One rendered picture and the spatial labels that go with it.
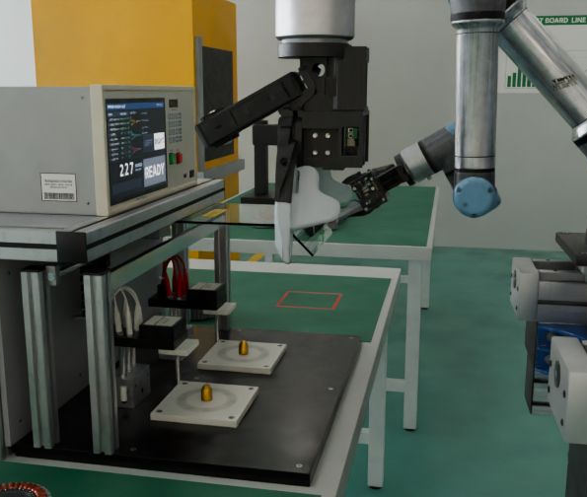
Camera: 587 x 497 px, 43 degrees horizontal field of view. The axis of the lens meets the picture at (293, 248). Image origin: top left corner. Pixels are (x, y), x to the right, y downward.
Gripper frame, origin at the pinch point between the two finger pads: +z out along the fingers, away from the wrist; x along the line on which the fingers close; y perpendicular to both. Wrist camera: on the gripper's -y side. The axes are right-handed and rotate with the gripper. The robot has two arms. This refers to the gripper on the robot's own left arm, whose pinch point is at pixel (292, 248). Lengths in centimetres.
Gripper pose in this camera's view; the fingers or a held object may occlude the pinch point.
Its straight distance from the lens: 76.2
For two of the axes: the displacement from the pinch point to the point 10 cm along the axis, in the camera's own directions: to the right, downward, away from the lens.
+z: 0.0, 9.8, 2.0
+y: 9.8, 0.4, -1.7
